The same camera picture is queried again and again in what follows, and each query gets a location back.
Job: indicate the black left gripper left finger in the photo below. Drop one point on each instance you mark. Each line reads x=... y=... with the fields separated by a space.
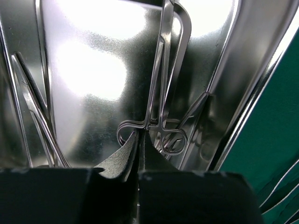
x=102 y=195

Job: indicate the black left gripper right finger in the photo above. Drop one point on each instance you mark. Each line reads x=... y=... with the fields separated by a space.
x=170 y=196

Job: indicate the steel hemostat clamp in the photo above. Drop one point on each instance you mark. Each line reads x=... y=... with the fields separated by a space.
x=173 y=141
x=181 y=45

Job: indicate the dark green surgical drape cloth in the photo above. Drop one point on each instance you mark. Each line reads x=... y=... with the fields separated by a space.
x=266 y=151

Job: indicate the stainless steel instrument tray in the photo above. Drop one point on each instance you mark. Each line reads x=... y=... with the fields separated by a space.
x=90 y=64

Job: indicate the steel surgical scissors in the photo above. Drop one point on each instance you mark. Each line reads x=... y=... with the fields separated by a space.
x=54 y=155

